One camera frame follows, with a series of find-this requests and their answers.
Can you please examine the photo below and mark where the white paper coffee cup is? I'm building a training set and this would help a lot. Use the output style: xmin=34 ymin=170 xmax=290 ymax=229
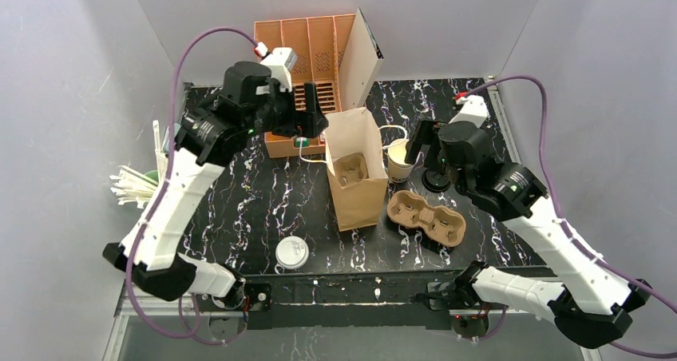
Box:
xmin=386 ymin=138 xmax=414 ymax=184

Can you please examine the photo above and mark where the orange desktop file organizer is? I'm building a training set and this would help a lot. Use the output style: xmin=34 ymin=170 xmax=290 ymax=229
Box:
xmin=253 ymin=14 xmax=356 ymax=160

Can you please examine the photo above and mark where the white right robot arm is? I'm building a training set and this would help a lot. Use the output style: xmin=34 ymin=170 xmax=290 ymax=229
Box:
xmin=406 ymin=120 xmax=650 ymax=349

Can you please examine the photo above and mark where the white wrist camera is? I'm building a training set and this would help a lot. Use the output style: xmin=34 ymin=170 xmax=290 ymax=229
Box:
xmin=254 ymin=42 xmax=298 ymax=93
xmin=449 ymin=93 xmax=489 ymax=128

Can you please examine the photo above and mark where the white wrapped straws bundle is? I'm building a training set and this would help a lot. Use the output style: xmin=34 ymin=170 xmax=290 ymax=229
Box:
xmin=109 ymin=120 xmax=168 ymax=209

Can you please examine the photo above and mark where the white board panel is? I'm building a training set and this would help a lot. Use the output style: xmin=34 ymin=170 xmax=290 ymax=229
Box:
xmin=338 ymin=7 xmax=384 ymax=111

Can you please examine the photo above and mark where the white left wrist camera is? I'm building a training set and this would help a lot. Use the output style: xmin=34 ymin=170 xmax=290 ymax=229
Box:
xmin=254 ymin=42 xmax=298 ymax=93

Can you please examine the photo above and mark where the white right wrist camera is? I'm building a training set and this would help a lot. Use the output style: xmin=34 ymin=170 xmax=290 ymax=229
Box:
xmin=449 ymin=93 xmax=489 ymax=128

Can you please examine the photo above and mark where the green cup holder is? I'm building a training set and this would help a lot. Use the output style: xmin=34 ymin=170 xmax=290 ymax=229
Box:
xmin=144 ymin=170 xmax=159 ymax=187

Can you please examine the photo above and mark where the brown paper takeout bag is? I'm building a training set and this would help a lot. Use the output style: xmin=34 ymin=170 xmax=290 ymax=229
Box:
xmin=299 ymin=107 xmax=406 ymax=232

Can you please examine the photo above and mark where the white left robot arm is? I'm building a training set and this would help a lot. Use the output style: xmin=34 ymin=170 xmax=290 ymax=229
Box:
xmin=102 ymin=61 xmax=328 ymax=301

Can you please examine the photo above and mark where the white plastic cup lid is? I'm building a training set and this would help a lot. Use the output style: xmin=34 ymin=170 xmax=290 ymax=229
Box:
xmin=275 ymin=236 xmax=310 ymax=270

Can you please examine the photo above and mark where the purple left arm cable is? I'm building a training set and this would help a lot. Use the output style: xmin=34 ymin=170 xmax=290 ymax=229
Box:
xmin=124 ymin=26 xmax=260 ymax=347

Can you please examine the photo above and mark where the black cup lid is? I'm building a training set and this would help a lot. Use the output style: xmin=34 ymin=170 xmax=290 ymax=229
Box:
xmin=422 ymin=169 xmax=451 ymax=193

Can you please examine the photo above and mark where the brown pulp cup carrier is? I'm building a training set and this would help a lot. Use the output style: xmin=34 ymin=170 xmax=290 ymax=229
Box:
xmin=334 ymin=153 xmax=368 ymax=187
xmin=386 ymin=190 xmax=467 ymax=248

